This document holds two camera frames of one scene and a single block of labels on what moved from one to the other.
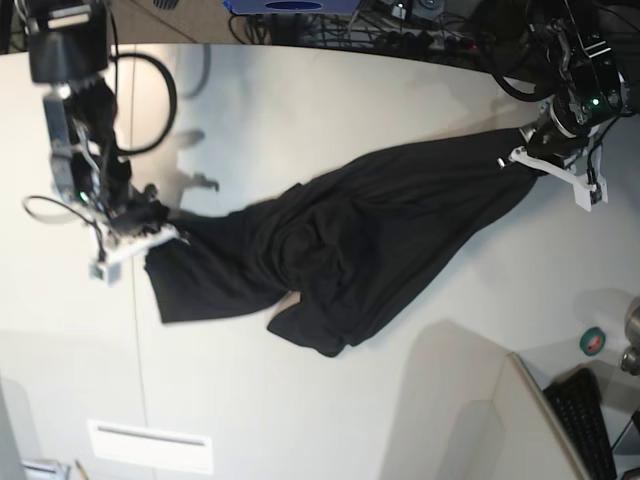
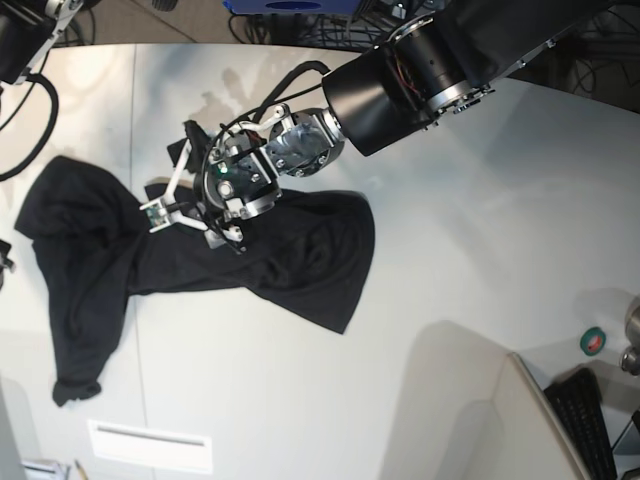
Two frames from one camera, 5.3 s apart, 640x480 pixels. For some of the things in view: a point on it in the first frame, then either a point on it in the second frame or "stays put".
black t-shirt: [347, 244] to [311, 254]
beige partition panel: [534, 446] stays put
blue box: [292, 7] stays put
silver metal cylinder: [630, 360] stays put
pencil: [83, 474] stays put
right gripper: [548, 137] to [234, 182]
